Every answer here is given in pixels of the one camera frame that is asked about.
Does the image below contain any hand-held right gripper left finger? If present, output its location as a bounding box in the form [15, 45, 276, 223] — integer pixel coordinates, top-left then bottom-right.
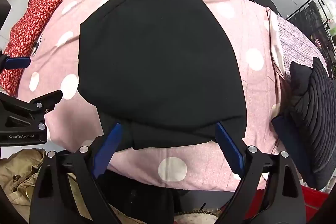
[29, 123, 124, 224]

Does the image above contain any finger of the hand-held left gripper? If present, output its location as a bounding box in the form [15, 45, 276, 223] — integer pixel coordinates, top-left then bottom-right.
[0, 90, 64, 133]
[0, 48, 31, 73]

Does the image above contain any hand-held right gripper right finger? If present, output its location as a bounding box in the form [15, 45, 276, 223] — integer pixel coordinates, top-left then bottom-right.
[215, 122, 306, 224]

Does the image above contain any beige jacket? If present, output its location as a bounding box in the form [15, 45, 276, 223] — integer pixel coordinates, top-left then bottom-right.
[0, 149, 87, 224]

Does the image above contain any red patterned cloth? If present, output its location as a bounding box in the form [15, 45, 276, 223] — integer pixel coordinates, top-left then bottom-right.
[0, 0, 63, 97]

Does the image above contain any navy garment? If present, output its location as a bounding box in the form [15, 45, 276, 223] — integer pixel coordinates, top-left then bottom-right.
[272, 114, 331, 190]

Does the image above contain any red garment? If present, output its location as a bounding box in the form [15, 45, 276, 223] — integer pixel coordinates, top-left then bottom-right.
[256, 185, 330, 214]

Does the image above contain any black ribbed garment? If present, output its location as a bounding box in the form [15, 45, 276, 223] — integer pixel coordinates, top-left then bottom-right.
[285, 57, 336, 174]

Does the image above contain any pink dotted bed sheet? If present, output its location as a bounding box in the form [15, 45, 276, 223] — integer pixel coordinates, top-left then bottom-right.
[16, 0, 286, 191]

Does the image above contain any grey pink knit blanket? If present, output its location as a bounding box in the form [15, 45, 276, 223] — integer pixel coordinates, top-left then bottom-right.
[266, 7, 328, 83]

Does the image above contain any black round object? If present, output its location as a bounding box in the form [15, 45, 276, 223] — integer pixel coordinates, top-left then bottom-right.
[256, 0, 281, 17]

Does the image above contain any black wire rack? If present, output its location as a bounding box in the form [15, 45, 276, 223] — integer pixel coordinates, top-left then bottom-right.
[286, 0, 336, 64]

